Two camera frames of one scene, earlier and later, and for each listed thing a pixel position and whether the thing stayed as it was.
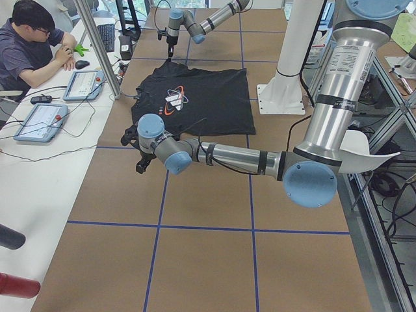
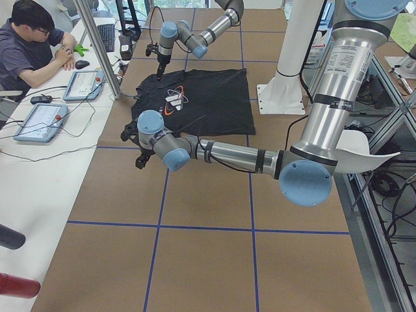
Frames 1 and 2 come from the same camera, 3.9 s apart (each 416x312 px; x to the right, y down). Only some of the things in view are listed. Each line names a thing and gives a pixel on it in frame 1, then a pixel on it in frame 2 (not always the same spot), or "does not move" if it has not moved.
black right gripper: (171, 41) -> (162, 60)
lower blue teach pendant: (42, 123) does not move
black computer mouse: (81, 64) does not move
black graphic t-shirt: (195, 101) does not move
